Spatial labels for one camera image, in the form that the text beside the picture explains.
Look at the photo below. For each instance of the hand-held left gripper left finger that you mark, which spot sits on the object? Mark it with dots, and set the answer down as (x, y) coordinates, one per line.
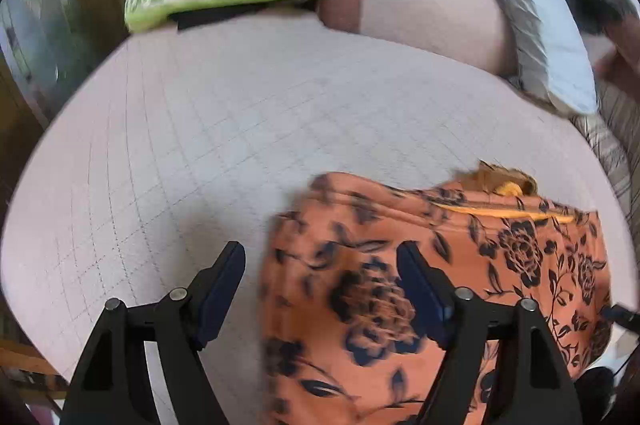
(220, 290)

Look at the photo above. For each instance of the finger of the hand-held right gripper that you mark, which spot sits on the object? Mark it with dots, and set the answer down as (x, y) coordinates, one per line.
(620, 315)

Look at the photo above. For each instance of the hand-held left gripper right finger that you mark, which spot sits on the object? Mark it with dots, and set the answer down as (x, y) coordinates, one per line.
(425, 290)

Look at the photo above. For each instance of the orange black floral blouse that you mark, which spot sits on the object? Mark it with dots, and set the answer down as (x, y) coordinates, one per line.
(350, 255)

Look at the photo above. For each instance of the striped floral blanket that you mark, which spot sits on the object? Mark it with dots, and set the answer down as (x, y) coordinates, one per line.
(615, 155)

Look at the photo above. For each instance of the pink quilted bed sheet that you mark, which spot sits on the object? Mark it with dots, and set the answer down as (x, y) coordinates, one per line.
(200, 130)

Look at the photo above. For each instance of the wooden stool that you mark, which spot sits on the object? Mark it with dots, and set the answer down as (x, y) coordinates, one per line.
(25, 365)

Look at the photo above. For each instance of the pink brown folded blanket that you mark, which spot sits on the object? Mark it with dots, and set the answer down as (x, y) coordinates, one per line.
(622, 60)

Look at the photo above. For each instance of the grey blue pillow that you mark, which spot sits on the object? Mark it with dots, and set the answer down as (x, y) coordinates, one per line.
(560, 55)

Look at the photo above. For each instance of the pink bolster pillow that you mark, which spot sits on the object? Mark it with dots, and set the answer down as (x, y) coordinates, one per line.
(425, 10)

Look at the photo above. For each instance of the wooden door with glass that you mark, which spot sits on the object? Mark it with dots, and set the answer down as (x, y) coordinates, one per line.
(45, 30)

